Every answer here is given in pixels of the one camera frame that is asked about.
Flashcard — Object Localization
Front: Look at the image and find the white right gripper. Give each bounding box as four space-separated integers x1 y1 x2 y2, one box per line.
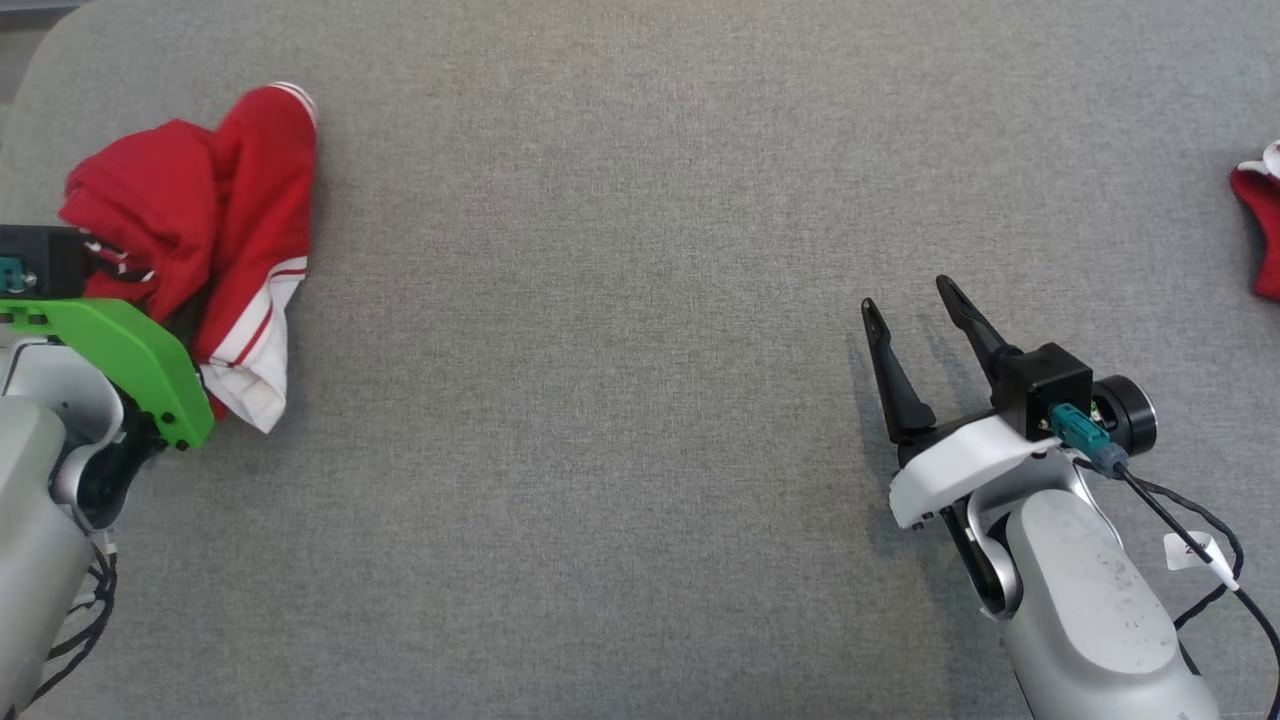
860 275 1061 531

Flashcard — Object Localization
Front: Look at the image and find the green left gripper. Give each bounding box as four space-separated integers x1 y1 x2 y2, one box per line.
0 297 216 451

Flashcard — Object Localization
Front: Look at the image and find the red jersey white trim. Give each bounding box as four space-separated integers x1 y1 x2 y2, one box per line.
58 82 319 435

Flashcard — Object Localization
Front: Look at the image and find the red shorts white stripe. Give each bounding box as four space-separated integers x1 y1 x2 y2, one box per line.
1229 140 1280 302

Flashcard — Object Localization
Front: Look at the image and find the grey fabric sofa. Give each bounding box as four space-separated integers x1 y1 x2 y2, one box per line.
0 0 1280 720

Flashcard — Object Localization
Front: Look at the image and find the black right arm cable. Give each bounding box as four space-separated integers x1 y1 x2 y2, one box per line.
1048 404 1280 693

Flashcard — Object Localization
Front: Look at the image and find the white cable label tag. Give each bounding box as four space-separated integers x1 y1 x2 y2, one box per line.
1164 530 1242 592

